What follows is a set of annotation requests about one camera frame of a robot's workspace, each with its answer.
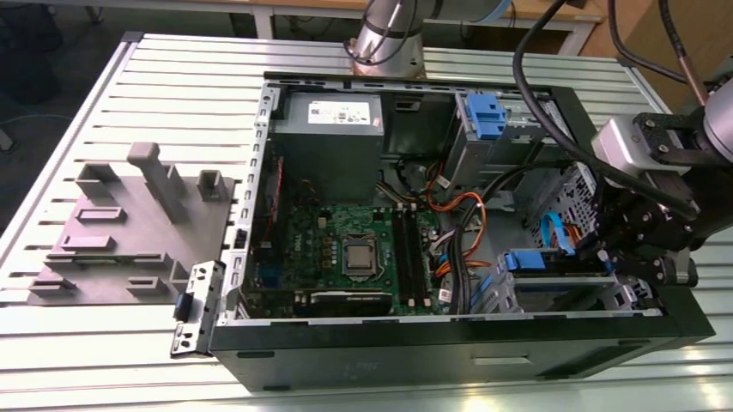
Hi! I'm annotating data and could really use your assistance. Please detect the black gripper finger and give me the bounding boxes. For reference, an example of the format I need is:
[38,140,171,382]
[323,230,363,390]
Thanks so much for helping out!
[615,255,697,288]
[575,192,623,261]

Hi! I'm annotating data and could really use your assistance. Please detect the blue SATA wire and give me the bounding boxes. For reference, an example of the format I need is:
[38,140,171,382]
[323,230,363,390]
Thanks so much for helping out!
[540,212,579,258]

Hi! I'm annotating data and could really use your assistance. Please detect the metal disk bay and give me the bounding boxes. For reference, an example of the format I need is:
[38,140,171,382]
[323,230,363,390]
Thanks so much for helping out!
[486,246,654,312]

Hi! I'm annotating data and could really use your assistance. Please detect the metal drive cage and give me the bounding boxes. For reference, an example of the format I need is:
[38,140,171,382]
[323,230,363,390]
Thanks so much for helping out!
[446,89,579,184]

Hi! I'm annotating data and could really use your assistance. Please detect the blue drive latch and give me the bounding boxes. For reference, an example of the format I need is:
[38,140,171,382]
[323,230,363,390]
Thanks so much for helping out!
[466,92,508,139]

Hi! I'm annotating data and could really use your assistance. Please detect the silver CPU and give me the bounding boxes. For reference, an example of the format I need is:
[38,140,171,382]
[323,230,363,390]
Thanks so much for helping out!
[341,239,379,274]

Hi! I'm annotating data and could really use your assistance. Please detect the CPU socket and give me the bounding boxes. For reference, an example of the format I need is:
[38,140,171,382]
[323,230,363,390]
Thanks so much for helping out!
[337,231,386,282]

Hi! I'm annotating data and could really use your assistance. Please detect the brown board panel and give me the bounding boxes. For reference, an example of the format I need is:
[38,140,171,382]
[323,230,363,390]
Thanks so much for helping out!
[576,0,733,112]

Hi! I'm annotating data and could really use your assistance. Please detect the black PC case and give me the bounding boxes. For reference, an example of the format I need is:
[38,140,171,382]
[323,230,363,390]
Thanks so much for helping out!
[208,70,717,391]

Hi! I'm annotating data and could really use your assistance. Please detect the black graphics card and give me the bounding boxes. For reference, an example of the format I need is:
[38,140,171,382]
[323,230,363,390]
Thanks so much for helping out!
[296,288,396,318]

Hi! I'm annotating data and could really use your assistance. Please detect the grey power supply unit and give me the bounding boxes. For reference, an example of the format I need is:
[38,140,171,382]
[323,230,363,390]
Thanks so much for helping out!
[268,91,383,205]

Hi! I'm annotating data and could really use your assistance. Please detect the green motherboard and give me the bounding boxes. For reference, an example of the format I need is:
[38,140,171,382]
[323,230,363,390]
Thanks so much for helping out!
[245,203,454,318]

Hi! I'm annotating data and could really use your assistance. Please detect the grey parts rack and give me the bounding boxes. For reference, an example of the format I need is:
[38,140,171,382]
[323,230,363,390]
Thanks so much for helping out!
[26,142,245,308]

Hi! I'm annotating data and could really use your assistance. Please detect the black office chair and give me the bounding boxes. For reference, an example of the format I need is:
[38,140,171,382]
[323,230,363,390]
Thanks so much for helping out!
[0,0,64,106]

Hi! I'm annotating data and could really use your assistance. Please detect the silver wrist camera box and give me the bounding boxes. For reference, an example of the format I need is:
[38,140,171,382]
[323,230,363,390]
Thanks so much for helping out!
[588,114,697,185]

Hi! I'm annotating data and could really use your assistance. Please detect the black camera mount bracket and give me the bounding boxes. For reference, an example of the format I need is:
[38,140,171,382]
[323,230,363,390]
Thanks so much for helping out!
[633,112,717,167]

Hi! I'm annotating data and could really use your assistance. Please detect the orange wire bundle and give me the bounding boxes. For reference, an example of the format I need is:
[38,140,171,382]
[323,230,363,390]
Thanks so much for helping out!
[426,191,495,278]

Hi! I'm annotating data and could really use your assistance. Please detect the black cable bundle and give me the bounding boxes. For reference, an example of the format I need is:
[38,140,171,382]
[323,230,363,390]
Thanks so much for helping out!
[446,156,574,312]

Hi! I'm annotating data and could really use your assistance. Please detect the cable with copper sleeve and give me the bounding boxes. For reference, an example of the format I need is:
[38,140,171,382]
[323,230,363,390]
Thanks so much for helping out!
[657,0,711,106]

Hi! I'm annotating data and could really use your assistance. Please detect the yellow black power wires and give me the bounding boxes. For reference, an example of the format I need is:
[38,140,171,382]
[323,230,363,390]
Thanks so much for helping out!
[375,156,439,205]

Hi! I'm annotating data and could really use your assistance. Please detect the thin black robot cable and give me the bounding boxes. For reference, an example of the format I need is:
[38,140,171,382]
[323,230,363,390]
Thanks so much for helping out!
[606,0,691,85]

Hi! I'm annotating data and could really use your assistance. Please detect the wooden desk white frame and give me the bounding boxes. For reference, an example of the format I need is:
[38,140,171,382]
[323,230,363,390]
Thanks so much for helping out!
[228,0,607,57]

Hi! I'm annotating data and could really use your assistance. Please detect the thin red wire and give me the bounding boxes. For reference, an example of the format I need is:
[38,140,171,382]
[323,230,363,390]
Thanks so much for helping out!
[260,154,285,250]

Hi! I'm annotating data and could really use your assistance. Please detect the metal expansion slot bracket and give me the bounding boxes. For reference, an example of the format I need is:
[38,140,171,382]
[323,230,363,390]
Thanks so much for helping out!
[169,259,228,360]

